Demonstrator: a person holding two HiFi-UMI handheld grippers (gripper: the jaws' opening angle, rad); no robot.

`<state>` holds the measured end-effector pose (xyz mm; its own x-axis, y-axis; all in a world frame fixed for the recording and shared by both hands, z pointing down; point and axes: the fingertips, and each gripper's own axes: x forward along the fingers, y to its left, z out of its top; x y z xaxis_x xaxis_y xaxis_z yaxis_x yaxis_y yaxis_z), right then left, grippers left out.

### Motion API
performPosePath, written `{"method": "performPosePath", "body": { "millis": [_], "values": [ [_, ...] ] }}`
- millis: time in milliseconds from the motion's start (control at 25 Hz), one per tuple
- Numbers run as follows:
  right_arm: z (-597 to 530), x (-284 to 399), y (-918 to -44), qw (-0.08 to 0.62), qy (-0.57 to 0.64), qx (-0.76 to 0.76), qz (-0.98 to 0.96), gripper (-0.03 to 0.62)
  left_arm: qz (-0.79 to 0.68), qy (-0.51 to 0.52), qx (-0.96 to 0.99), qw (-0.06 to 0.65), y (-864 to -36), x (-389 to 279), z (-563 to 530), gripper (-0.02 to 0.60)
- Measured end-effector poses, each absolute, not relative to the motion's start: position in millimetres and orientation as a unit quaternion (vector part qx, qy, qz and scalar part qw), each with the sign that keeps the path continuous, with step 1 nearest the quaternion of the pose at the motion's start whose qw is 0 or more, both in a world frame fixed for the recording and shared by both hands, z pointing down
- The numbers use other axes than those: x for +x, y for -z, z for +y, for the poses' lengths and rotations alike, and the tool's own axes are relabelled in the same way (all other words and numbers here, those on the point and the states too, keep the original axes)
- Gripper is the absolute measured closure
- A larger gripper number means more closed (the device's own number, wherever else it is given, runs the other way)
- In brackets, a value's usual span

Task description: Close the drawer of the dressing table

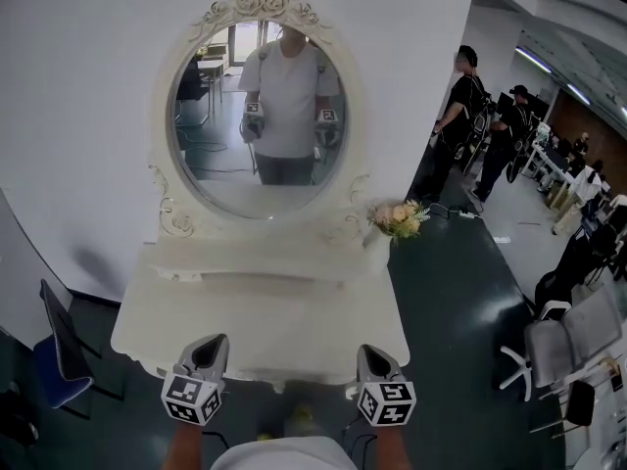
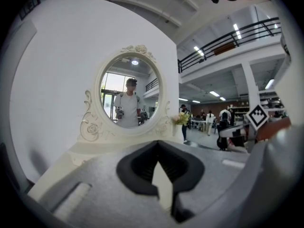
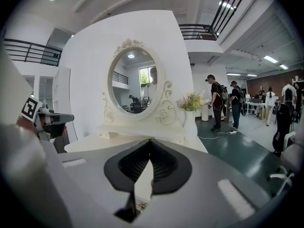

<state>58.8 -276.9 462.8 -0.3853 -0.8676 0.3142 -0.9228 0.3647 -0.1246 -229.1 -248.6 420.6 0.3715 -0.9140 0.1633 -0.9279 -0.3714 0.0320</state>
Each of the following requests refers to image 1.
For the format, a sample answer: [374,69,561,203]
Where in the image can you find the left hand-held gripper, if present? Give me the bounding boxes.
[160,333,230,428]

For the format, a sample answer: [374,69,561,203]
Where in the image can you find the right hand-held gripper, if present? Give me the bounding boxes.
[356,344,417,429]

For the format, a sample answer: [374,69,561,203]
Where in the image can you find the white vanity dressing table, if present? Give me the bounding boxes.
[110,0,412,394]

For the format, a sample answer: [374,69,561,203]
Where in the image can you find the person's right forearm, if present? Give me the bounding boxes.
[374,423,407,470]

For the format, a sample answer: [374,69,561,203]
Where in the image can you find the person's left forearm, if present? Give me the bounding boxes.
[168,421,206,470]

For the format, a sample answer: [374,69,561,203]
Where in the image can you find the person's right shoe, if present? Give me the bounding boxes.
[286,401,327,438]

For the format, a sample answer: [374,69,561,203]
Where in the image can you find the white vase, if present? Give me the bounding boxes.
[362,226,393,277]

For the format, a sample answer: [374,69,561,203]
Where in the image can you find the person's white shirt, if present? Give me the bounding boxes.
[210,436,360,470]

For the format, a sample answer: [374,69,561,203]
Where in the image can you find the yellow flower bouquet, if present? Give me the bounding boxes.
[366,198,432,247]

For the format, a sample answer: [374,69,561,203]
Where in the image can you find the blue chair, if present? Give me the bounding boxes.
[32,279,123,418]

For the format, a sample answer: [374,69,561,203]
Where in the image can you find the grey office chair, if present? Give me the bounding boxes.
[499,286,624,404]

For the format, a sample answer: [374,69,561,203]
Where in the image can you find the black office chair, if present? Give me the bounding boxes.
[533,266,577,322]

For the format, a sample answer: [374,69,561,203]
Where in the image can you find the dark chair with metal legs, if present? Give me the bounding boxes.
[528,354,619,441]

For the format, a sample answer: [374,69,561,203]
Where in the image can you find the row of ceiling light strips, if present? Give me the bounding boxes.
[514,45,627,122]

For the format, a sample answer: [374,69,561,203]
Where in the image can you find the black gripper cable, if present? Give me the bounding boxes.
[341,416,381,459]
[203,430,231,454]

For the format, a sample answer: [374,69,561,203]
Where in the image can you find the oval mirror with carved frame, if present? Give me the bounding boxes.
[146,0,373,242]

